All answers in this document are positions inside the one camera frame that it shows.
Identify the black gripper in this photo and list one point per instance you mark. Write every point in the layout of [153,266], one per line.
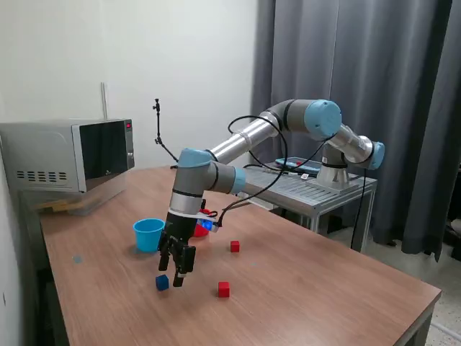
[180,230]

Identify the blue wooden cube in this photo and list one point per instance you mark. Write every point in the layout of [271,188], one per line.
[162,282]

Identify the red wooden cube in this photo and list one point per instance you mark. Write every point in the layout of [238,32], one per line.
[235,246]
[223,289]

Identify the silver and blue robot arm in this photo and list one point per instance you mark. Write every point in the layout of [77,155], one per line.
[245,138]

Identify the red plastic cup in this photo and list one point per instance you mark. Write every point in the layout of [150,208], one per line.
[200,232]

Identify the blue plastic cup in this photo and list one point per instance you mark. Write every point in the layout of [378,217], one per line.
[146,236]

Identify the wooden blocks stack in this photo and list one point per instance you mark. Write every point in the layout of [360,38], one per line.
[57,206]

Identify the grey metal side table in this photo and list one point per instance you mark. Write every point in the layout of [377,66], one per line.
[317,194]

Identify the blue teach pendant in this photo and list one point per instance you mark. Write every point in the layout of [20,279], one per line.
[309,166]

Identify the silver microwave oven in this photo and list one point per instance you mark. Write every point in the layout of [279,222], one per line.
[47,151]

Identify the grey curtain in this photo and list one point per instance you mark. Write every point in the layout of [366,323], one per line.
[414,72]

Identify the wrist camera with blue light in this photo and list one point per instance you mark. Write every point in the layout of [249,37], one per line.
[209,225]

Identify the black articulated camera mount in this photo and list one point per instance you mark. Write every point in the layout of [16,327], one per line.
[158,122]

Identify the white wall pipe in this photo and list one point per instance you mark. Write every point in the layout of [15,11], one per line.
[104,101]

